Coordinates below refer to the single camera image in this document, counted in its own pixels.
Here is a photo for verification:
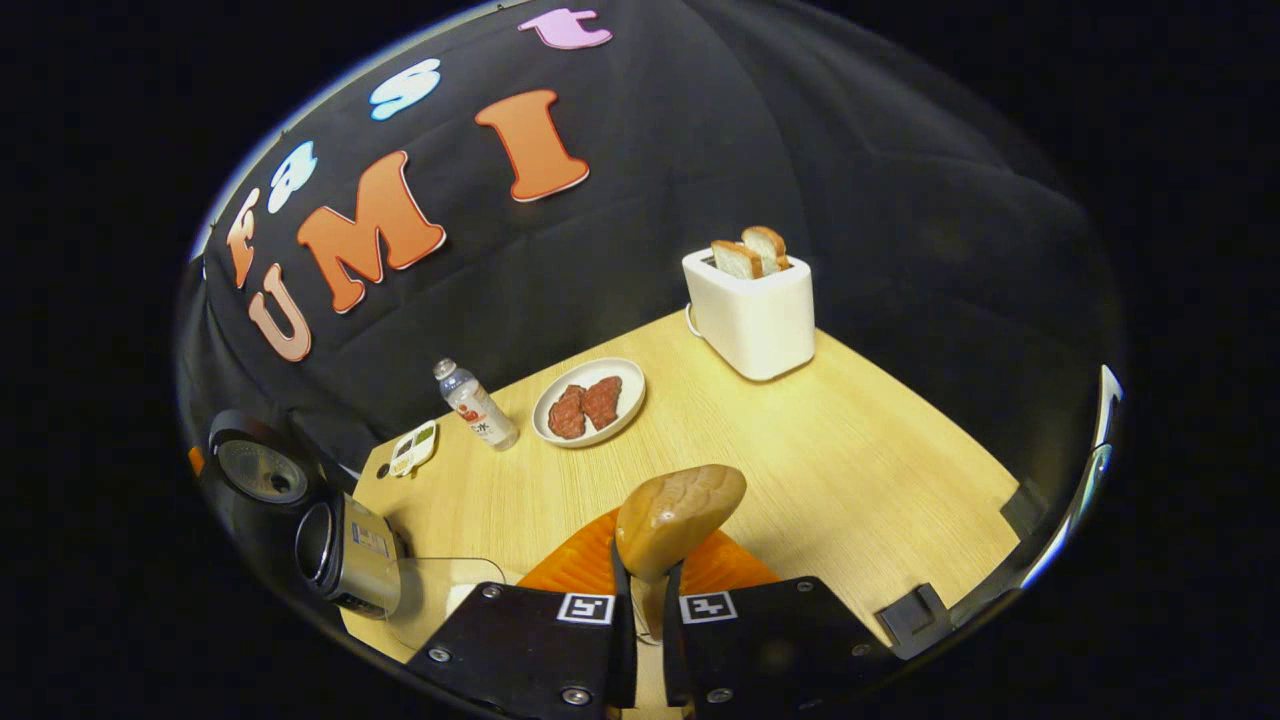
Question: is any white rice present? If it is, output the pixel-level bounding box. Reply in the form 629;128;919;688
445;583;501;616

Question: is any white round plate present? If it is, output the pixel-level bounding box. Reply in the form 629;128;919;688
531;357;648;449

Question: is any clear plastic drink bottle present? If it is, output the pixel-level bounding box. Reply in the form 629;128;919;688
433;358;521;453

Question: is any black backdrop cloth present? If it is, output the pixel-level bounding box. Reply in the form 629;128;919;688
175;0;1126;521

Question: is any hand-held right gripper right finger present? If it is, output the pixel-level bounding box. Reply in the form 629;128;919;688
662;530;903;720

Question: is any black table edge bracket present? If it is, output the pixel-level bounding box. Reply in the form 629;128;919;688
1003;480;1046;541
875;583;956;646

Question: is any clear glass tray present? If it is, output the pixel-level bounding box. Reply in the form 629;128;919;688
385;556;511;651

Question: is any black silver rice cooker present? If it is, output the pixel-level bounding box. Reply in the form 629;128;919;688
205;410;406;616

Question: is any white divided seasoning dish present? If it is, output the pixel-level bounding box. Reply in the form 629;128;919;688
388;420;439;478

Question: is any wooden spoon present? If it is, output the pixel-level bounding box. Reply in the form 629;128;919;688
613;464;749;646

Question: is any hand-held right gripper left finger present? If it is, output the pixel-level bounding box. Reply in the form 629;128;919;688
405;508;639;720

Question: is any white toaster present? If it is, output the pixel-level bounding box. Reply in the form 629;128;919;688
682;246;816;383

